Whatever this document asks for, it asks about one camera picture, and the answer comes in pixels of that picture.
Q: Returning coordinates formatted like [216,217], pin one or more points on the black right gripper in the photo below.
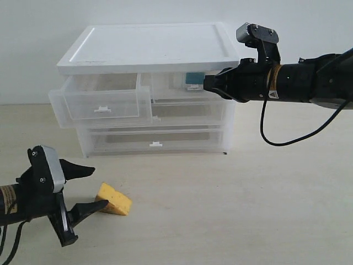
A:
[246,82]

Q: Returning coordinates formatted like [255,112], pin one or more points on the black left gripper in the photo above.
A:
[32,204]

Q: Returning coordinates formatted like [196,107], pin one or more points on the yellow cheese wedge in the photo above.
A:
[118,203]

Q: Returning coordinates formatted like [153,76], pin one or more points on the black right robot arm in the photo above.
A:
[325,81]

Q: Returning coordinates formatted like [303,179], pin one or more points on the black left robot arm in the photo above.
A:
[9,208]

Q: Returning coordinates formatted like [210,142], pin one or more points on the clear middle wide drawer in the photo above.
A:
[215,113]

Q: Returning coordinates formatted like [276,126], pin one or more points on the clear wide drawer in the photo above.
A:
[215,113]
[111,141]

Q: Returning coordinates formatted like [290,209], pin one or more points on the clear bottom wide drawer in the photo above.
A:
[111,141]

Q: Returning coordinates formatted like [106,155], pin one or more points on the white plastic drawer cabinet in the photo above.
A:
[152,48]

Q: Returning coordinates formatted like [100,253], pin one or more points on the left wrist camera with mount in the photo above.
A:
[47,173]

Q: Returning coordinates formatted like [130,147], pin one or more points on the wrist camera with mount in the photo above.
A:
[263,39]
[47,173]

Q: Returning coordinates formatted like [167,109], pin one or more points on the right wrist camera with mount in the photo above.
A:
[263,39]

